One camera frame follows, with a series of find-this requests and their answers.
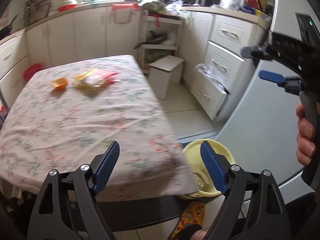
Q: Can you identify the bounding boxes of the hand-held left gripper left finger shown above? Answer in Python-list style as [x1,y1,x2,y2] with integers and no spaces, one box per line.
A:
[27,141,120,240]

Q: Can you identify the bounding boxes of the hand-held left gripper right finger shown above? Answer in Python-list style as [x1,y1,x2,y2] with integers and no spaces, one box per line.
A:
[200,141,293,240]

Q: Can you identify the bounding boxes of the floral tablecloth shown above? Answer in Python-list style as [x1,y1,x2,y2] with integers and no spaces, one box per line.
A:
[0,54,199,203]

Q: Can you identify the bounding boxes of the black wok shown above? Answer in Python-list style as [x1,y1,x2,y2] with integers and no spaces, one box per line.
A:
[0,15,18,39]

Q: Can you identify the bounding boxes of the dark pan with lid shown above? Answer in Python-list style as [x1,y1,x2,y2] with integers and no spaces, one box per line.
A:
[134,30,168,50]

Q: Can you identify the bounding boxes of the floral slipper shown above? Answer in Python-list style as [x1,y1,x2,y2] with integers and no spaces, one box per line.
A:
[168,202,206,240]

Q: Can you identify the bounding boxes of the white base cabinet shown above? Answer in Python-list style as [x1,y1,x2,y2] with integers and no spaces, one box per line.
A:
[0,5,143,105]

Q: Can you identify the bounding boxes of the red yellow snack packet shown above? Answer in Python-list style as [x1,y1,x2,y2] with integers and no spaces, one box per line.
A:
[73,69,118,89]

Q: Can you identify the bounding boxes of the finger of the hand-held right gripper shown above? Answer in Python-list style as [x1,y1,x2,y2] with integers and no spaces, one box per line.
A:
[259,70,302,95]
[241,45,273,61]

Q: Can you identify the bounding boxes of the white drawer cabinet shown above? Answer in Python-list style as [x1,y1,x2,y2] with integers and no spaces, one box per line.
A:
[181,10,267,123]

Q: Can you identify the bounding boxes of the red plastic bag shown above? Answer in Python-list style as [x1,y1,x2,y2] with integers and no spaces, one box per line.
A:
[112,3,140,13]

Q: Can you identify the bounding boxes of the utensil rack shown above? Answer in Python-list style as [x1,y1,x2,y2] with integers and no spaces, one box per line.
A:
[24,0,52,18]

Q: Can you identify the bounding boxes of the green vegetables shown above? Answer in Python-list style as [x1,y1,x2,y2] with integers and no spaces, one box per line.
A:
[144,1,167,14]

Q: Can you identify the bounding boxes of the white wooden stool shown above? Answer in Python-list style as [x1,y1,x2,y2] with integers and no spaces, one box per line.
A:
[149,56,185,100]

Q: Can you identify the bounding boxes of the white refrigerator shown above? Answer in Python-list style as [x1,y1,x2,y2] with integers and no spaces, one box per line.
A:
[215,0,320,200]

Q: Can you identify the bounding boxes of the yellow plastic basin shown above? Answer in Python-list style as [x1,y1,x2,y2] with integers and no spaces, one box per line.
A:
[182,139,235,200]

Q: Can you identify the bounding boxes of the crumpled clear plastic bag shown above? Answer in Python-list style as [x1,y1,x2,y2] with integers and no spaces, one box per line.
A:
[166,0,184,12]

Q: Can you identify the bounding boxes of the person's right hand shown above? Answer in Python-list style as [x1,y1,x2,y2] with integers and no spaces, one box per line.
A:
[296,104,317,166]

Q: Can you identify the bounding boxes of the red bowl with lid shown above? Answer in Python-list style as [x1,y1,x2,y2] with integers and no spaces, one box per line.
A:
[57,0,78,12]

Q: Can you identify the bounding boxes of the white storage rack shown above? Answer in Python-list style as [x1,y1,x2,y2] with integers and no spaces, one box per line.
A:
[139,14,184,70]

